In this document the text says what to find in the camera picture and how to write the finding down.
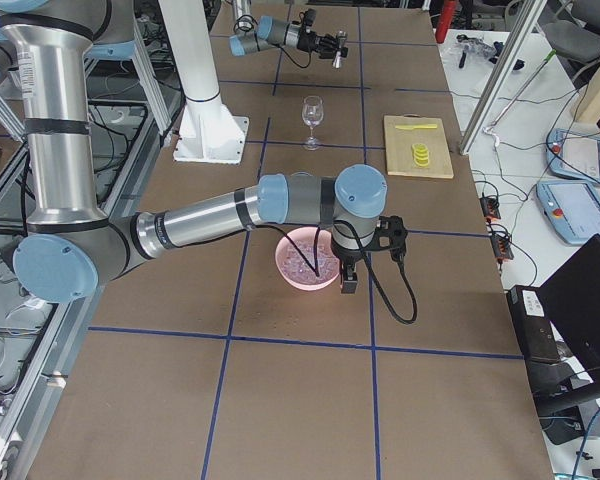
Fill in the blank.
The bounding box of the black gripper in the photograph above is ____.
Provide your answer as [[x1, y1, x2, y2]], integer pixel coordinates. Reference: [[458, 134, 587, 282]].
[[331, 242, 363, 294], [297, 30, 348, 59]]

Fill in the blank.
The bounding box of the steel double jigger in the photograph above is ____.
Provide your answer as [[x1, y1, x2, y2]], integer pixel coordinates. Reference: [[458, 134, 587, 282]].
[[332, 30, 348, 69]]

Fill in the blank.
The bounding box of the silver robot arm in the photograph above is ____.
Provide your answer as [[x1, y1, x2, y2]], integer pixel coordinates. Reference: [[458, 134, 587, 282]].
[[229, 9, 348, 68], [0, 1, 387, 304]]

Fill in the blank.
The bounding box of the pile of ice cubes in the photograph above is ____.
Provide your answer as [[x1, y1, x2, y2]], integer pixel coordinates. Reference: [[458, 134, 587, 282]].
[[280, 240, 339, 285]]

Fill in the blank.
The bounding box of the clear wine glass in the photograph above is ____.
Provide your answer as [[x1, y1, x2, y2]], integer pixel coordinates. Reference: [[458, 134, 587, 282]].
[[302, 95, 324, 151]]

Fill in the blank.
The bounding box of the pink bowl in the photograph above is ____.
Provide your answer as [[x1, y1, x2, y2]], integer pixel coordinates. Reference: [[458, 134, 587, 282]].
[[275, 227, 340, 291]]

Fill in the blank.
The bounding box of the bamboo cutting board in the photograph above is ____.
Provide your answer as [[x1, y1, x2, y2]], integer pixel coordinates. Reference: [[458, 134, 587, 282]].
[[383, 115, 454, 179]]

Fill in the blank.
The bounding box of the yellow plastic knife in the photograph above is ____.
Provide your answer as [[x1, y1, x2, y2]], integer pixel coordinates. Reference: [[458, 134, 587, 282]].
[[394, 123, 438, 131]]

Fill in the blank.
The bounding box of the lemon slice front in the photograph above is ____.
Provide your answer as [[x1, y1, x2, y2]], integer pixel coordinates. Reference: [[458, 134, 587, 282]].
[[414, 156, 430, 168]]

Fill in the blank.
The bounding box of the black laptop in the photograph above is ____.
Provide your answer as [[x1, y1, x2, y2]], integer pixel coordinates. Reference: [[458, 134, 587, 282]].
[[506, 233, 600, 364]]

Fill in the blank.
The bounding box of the blue teach pendant near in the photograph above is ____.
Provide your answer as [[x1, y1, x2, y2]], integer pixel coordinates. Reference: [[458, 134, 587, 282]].
[[536, 180, 600, 245]]

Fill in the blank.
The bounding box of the blue teach pendant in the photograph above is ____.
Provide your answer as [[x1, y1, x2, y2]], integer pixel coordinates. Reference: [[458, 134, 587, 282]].
[[536, 180, 600, 245], [546, 129, 600, 185]]

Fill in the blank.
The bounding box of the blue teach pendant far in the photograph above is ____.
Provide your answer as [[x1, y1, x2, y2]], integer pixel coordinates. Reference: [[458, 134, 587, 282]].
[[546, 129, 600, 185]]

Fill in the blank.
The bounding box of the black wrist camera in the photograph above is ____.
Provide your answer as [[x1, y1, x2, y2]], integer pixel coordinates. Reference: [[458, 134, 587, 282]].
[[300, 8, 317, 31], [366, 215, 408, 263]]

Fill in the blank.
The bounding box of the white pedestal column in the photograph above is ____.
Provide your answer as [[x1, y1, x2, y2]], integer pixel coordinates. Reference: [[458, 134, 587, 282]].
[[159, 0, 221, 105]]

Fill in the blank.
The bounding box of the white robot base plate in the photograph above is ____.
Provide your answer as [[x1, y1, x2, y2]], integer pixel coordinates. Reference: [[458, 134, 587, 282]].
[[173, 99, 249, 164]]

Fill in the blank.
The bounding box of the aluminium frame post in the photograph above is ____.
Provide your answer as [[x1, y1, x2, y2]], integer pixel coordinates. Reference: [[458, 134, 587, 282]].
[[459, 0, 547, 155]]

